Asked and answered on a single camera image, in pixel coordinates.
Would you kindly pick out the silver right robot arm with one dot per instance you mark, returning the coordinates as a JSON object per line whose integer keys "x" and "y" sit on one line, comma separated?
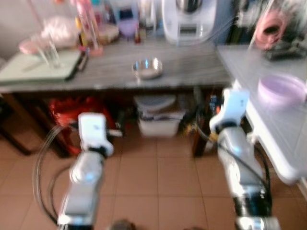
{"x": 240, "y": 158}

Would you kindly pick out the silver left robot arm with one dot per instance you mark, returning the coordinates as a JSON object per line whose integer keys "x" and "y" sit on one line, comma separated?
{"x": 86, "y": 177}

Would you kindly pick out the white storage container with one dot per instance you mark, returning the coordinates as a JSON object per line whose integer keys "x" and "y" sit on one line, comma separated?
{"x": 160, "y": 120}

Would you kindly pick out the red plastic bag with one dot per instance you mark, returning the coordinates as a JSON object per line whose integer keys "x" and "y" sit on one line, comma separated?
{"x": 67, "y": 112}

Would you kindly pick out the small steel bowl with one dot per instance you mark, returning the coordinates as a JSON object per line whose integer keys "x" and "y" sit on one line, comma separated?
{"x": 148, "y": 71}

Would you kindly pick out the grey robot left leg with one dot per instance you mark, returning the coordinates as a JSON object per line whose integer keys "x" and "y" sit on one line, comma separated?
{"x": 123, "y": 225}

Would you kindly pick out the clear drinking glass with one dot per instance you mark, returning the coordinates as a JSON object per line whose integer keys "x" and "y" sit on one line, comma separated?
{"x": 52, "y": 55}

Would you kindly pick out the grey topped wooden table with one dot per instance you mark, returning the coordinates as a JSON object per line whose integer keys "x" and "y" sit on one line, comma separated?
{"x": 192, "y": 67}

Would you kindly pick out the purple cup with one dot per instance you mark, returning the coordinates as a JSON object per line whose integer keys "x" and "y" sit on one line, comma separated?
{"x": 128, "y": 28}

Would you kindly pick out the tall pink bottle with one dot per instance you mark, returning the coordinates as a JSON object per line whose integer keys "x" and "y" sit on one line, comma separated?
{"x": 91, "y": 28}

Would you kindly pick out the pale green cutting board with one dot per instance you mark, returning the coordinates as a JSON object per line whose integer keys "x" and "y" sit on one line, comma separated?
{"x": 29, "y": 69}

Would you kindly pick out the pale pink plastic bag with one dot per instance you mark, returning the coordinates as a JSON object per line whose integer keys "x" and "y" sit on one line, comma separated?
{"x": 60, "y": 31}

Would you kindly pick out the purple plastic bowl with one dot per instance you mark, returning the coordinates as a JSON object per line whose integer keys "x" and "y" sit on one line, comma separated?
{"x": 280, "y": 91}

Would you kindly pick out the white kitchen appliance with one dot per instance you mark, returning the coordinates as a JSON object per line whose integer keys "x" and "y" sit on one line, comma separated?
{"x": 189, "y": 28}

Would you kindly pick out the white folding table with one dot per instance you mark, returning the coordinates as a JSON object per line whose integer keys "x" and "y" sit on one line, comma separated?
{"x": 268, "y": 124}

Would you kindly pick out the black flat object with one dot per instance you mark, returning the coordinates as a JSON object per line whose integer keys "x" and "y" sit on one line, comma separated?
{"x": 283, "y": 50}

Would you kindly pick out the pink round holder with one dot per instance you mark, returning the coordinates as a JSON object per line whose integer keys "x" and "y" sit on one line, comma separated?
{"x": 261, "y": 31}

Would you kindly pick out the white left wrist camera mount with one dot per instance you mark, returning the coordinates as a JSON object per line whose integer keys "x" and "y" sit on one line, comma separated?
{"x": 93, "y": 129}

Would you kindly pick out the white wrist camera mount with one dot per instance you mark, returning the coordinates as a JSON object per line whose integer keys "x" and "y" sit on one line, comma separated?
{"x": 93, "y": 129}
{"x": 235, "y": 103}

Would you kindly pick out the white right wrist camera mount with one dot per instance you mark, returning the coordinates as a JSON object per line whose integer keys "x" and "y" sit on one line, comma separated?
{"x": 235, "y": 103}

